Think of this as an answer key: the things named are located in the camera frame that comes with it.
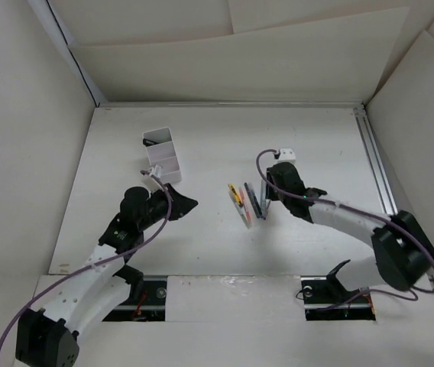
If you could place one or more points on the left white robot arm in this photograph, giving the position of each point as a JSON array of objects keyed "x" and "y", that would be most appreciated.
[{"x": 53, "y": 334}]

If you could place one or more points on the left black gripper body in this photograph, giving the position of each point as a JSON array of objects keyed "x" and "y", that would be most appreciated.
[{"x": 158, "y": 206}]

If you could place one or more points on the black green highlighter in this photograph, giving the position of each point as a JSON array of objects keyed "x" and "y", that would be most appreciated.
[{"x": 148, "y": 142}]

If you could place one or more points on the clear pink pen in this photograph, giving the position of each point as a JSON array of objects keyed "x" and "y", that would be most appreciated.
[{"x": 249, "y": 212}]

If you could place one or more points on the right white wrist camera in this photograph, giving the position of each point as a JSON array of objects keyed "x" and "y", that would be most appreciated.
[{"x": 285, "y": 155}]

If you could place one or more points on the yellow utility knife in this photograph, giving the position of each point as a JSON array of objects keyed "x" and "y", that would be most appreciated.
[{"x": 235, "y": 195}]

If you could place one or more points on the clear green pen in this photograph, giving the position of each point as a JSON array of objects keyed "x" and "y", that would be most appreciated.
[{"x": 240, "y": 211}]

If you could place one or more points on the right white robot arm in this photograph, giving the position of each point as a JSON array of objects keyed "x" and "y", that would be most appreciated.
[{"x": 402, "y": 251}]

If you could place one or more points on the aluminium rail right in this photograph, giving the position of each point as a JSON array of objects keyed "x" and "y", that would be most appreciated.
[{"x": 382, "y": 183}]

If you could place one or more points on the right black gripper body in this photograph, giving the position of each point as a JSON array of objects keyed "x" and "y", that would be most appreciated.
[{"x": 276, "y": 194}]

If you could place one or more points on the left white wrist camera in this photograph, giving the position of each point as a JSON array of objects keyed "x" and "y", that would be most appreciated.
[{"x": 155, "y": 171}]

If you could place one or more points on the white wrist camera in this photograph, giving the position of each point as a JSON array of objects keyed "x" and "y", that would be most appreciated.
[
  {"x": 285, "y": 155},
  {"x": 155, "y": 171}
]

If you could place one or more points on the black blue pen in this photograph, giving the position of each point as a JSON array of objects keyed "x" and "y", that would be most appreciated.
[{"x": 254, "y": 202}]

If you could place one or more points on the light blue mechanical pencil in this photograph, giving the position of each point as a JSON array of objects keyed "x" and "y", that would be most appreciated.
[{"x": 263, "y": 199}]

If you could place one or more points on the white three-compartment organizer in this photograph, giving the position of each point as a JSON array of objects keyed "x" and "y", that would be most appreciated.
[{"x": 165, "y": 157}]

